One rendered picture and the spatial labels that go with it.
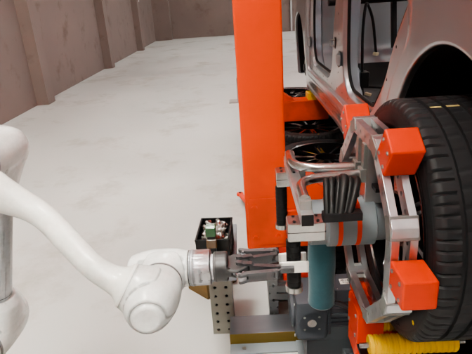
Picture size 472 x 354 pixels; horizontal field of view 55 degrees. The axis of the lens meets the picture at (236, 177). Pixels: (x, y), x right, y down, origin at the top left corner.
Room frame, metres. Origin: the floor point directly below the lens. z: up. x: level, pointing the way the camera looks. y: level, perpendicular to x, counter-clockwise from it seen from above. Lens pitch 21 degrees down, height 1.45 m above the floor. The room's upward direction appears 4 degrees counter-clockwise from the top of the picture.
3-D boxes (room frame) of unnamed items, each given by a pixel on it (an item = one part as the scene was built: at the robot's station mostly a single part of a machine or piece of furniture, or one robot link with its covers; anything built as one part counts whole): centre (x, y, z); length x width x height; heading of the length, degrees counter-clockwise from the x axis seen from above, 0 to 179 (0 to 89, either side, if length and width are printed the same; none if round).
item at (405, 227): (1.14, -0.37, 0.85); 0.54 x 0.07 x 0.54; 178
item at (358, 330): (1.13, -0.41, 0.48); 0.16 x 0.12 x 0.17; 88
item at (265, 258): (1.00, -0.04, 0.83); 0.11 x 0.01 x 0.04; 99
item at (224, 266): (0.98, 0.03, 0.83); 0.09 x 0.08 x 0.07; 88
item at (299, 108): (3.57, -0.50, 0.69); 0.52 x 0.17 x 0.35; 88
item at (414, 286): (0.82, -0.37, 0.85); 0.09 x 0.08 x 0.07; 178
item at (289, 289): (0.97, -0.13, 0.83); 0.04 x 0.04 x 0.16
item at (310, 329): (1.44, -0.38, 0.26); 0.42 x 0.18 x 0.35; 88
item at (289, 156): (1.24, -0.25, 1.03); 0.19 x 0.18 x 0.11; 88
